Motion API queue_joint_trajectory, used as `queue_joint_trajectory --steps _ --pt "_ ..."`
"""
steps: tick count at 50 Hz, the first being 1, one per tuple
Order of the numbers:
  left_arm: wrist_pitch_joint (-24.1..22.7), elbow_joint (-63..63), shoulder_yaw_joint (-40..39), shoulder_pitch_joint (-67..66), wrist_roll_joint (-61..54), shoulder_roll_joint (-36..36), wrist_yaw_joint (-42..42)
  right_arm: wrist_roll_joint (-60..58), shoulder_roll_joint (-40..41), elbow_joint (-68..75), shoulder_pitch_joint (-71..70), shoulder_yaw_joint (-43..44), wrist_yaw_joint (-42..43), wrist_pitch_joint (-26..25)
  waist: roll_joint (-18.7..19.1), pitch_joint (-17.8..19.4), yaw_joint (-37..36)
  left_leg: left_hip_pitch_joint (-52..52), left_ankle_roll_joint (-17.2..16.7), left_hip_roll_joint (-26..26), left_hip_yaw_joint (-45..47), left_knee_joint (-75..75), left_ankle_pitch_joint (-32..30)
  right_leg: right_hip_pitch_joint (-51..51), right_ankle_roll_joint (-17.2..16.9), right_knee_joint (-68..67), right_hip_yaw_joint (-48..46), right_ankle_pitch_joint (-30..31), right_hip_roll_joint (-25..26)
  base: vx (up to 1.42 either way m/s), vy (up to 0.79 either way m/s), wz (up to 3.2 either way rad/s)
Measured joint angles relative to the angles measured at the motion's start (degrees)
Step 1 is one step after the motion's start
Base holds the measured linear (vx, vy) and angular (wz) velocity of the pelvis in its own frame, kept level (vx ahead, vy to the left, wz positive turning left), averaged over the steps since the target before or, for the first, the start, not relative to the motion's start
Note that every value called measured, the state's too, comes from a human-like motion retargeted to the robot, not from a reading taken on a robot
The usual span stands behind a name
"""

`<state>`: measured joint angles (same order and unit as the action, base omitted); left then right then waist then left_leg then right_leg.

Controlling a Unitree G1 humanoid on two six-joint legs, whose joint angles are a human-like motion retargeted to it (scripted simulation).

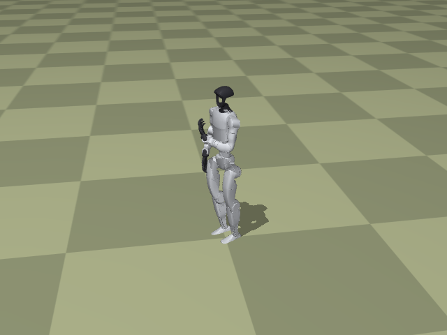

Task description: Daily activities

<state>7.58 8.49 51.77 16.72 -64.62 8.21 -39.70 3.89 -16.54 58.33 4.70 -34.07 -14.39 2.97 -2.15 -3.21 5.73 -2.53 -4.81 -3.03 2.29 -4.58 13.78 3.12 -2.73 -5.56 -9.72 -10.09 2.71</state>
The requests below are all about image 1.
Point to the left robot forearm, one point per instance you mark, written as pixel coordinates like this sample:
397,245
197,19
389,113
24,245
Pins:
219,145

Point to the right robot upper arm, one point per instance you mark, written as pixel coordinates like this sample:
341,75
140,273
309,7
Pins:
210,130

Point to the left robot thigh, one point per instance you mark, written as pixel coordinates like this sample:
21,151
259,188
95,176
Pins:
229,184

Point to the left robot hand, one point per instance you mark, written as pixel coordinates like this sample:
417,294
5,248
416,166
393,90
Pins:
202,132

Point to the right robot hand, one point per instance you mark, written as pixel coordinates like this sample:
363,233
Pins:
204,160

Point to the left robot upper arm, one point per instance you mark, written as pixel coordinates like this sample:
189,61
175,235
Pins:
233,126

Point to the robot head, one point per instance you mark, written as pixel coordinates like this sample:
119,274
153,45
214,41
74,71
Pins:
223,92

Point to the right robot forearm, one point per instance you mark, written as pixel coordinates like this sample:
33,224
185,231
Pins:
206,146

